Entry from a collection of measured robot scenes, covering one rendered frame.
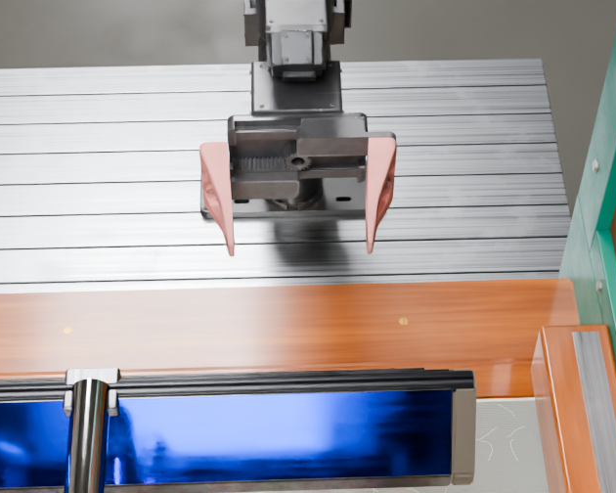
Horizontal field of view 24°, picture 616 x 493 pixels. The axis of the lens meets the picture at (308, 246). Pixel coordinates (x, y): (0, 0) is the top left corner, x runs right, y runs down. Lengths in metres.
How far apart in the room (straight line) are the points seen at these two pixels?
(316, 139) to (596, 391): 0.34
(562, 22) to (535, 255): 1.28
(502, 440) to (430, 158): 0.41
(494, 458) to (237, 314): 0.27
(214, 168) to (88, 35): 1.72
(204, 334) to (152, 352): 0.05
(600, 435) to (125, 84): 0.76
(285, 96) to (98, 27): 1.71
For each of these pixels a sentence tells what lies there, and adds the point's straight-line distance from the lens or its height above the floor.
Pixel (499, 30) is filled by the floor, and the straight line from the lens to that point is 2.73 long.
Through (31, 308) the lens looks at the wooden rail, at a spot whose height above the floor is 0.76.
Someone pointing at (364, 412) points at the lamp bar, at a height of 1.10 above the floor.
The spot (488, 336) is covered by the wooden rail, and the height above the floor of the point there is 0.77.
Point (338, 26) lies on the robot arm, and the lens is 1.14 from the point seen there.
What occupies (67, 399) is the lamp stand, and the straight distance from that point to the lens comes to 0.90.
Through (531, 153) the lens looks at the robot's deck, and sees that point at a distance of 1.61.
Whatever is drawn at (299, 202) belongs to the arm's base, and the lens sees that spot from 1.52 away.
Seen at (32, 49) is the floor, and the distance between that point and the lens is 2.72.
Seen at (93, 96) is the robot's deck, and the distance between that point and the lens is 1.67.
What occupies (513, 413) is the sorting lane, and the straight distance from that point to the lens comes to 1.33.
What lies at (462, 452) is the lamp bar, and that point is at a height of 1.07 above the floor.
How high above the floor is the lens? 1.86
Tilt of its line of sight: 52 degrees down
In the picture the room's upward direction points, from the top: straight up
